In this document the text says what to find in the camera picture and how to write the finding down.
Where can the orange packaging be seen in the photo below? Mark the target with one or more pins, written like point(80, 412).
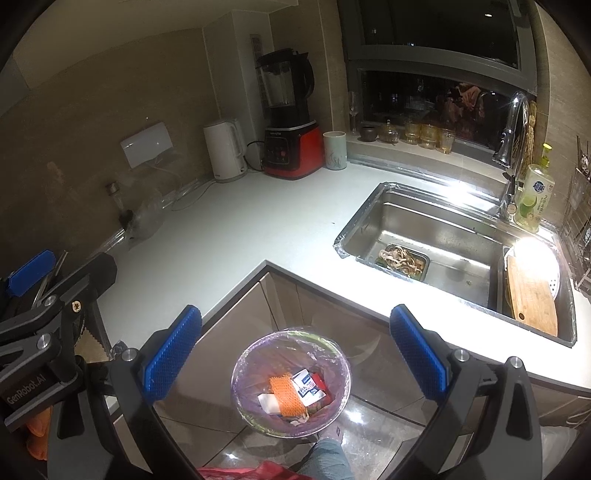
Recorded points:
point(286, 394)

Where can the red packet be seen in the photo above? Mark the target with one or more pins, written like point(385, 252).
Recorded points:
point(321, 385)

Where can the person's jeans leg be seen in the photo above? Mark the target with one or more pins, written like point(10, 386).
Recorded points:
point(325, 461)

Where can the white colander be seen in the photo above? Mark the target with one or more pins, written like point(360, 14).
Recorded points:
point(554, 277)

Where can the white electric kettle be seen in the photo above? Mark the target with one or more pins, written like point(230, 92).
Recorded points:
point(224, 152)

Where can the bin with purple bag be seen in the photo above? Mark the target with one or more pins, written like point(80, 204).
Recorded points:
point(249, 364)

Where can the straw brush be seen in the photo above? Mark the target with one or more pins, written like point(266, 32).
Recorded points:
point(531, 134)

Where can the small white blue box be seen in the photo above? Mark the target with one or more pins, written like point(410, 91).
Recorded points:
point(307, 385)

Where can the white tissue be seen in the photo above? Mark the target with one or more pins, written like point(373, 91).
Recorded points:
point(268, 402)

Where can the wine glass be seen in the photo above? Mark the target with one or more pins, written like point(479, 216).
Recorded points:
point(353, 108)

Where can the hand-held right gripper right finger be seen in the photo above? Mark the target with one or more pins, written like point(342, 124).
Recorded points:
point(418, 355)

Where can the wooden cutting board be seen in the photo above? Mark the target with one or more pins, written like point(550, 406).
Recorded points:
point(531, 300)

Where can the dish soap bottle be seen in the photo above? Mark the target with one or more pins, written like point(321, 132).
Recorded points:
point(533, 198)

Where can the chrome faucet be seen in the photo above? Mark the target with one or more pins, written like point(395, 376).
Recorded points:
point(508, 134)

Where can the stainless steel sink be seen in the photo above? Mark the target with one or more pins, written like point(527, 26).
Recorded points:
point(392, 217)

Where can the amber drinking glass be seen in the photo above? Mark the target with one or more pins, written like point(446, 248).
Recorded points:
point(446, 141)
point(428, 137)
point(413, 131)

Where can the glass teapot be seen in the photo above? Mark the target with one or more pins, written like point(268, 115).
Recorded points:
point(390, 133)

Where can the dark window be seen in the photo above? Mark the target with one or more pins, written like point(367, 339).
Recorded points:
point(438, 27)

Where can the red and black blender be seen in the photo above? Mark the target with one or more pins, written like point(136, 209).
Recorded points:
point(291, 152)

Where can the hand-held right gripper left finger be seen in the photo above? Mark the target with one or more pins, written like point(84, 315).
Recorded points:
point(173, 353)

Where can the person's red jacket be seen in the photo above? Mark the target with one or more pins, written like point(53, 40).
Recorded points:
point(244, 473)

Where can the dark teacup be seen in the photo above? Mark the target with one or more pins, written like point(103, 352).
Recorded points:
point(369, 133)

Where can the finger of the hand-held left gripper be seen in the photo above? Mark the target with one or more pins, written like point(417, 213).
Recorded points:
point(94, 272)
point(30, 272)

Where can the metal tray with food scraps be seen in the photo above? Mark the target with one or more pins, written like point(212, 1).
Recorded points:
point(406, 264)

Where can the metal dish rack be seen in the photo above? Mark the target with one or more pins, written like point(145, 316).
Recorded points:
point(577, 217)

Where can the painted ceramic cup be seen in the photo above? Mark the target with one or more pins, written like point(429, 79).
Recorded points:
point(334, 151)

